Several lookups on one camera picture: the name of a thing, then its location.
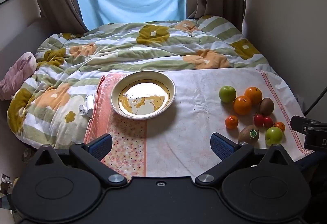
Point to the white paper roll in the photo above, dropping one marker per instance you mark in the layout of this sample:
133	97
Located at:
88	107

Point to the brown kiwi with green sticker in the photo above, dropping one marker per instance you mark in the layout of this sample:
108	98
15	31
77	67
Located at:
247	135

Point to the small mandarin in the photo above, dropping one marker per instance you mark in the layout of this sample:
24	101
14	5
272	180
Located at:
280	126
231	122

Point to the cream and yellow bowl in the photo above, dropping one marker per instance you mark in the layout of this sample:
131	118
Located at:
164	86

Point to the green striped floral quilt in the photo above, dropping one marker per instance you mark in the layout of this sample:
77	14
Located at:
115	42

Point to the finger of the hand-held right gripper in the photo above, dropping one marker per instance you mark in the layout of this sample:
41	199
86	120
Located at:
300	124

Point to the green apple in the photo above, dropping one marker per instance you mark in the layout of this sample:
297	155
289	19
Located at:
227	94
274	136

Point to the large orange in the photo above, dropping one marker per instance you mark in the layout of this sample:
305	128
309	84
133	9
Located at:
242	105
254	95

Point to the pink plush toy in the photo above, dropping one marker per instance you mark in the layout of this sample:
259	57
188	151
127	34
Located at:
18	73

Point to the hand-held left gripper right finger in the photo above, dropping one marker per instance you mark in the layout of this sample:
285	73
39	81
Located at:
219	146

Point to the red cherry tomato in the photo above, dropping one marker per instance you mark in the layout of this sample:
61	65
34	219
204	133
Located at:
268	122
258	120

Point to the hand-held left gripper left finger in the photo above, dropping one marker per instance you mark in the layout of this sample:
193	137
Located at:
102	144

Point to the plain brown kiwi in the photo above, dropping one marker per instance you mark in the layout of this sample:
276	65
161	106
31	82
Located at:
267	107

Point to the grey bed frame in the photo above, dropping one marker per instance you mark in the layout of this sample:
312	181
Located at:
23	35

